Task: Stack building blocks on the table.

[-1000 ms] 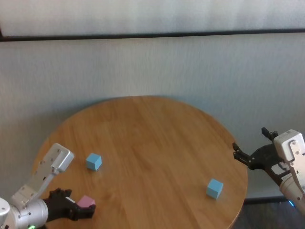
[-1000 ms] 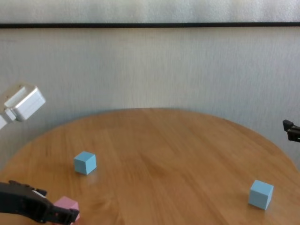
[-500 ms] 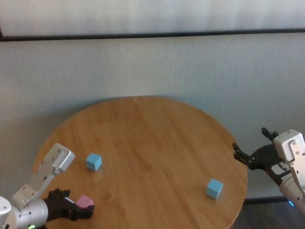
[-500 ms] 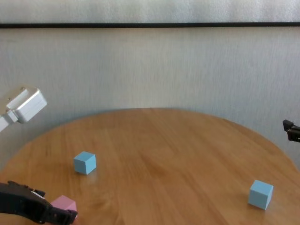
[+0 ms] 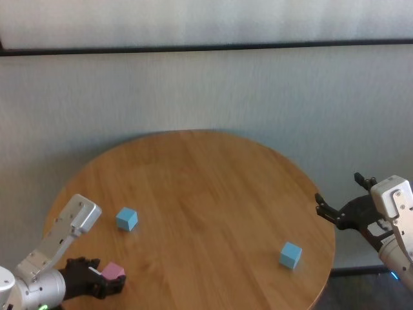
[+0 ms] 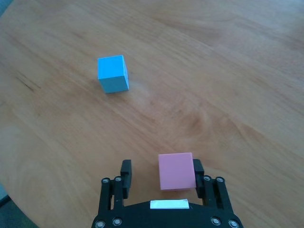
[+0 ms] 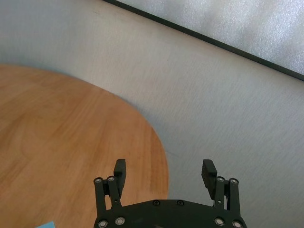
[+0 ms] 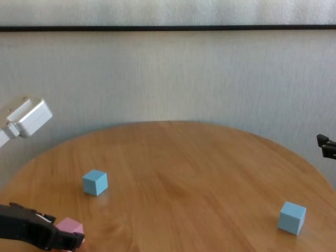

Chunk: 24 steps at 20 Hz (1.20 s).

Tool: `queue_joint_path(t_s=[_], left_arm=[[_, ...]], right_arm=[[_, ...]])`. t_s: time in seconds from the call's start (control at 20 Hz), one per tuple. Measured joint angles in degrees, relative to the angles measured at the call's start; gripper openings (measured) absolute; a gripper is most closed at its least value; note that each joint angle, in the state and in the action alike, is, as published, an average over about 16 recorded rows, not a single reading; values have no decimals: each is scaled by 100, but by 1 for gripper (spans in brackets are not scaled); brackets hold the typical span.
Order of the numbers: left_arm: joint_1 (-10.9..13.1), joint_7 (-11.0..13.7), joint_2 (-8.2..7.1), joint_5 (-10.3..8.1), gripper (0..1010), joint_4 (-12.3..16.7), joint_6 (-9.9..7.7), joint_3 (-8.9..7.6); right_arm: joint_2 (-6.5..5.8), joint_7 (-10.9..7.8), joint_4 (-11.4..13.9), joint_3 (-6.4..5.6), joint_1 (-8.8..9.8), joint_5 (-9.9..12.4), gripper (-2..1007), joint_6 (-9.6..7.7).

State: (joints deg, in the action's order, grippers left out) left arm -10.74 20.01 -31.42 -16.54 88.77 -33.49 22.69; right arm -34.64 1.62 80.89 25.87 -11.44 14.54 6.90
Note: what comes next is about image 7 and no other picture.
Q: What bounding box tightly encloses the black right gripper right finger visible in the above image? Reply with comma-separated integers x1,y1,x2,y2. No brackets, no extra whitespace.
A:
201,159,240,212

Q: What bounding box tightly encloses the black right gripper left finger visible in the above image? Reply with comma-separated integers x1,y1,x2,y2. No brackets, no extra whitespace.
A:
94,159,127,213

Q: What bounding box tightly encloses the light blue cube block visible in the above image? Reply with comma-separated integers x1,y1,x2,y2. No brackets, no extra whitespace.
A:
35,220,57,228

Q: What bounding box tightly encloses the frosted white window panel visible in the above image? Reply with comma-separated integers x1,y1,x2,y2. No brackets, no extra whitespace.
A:
117,0,304,76

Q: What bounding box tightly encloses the black wall rail strip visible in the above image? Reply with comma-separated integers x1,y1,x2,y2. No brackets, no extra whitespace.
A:
102,0,304,82

